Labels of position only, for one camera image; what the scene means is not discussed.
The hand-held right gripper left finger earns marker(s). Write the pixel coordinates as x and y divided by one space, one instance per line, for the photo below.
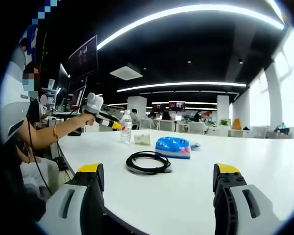
88 210

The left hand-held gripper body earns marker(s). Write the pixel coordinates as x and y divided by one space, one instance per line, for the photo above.
94 105

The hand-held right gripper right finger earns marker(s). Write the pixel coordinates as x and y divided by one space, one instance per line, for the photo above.
229 210

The clear plastic water bottle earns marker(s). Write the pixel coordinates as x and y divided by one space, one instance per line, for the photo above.
126 132

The white paper cup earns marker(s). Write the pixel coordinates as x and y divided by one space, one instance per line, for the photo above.
141 139

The blue pink tissue pack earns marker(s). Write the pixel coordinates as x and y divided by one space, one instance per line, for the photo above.
171 145

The blue lidded wet wipes pack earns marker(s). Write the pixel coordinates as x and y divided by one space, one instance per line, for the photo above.
195 146

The person's left hand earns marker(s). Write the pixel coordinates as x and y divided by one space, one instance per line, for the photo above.
89 120

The white office chair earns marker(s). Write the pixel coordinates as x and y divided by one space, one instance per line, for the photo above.
146 124
197 127
166 125

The white equipment rack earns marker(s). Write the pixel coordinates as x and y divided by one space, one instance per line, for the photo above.
51 93

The square ceiling air vent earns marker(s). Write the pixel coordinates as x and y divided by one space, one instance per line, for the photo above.
126 72

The white table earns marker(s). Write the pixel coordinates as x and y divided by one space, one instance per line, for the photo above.
186 191

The large dark hanging screen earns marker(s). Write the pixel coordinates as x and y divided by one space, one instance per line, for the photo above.
83 56

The small black box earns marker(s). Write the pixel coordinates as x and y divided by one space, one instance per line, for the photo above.
61 163

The person's light clothing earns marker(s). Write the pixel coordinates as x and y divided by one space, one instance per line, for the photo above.
34 171

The straight ceiling light strip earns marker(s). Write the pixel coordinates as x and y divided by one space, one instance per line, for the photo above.
181 85

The white worn device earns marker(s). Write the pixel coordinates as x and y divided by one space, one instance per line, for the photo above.
13 117

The green potted plant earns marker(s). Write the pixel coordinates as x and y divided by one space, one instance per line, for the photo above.
225 123

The long curved ceiling light strip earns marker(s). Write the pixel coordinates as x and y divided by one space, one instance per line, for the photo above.
186 9

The red wall screen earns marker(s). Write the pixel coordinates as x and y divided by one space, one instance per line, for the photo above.
177 106

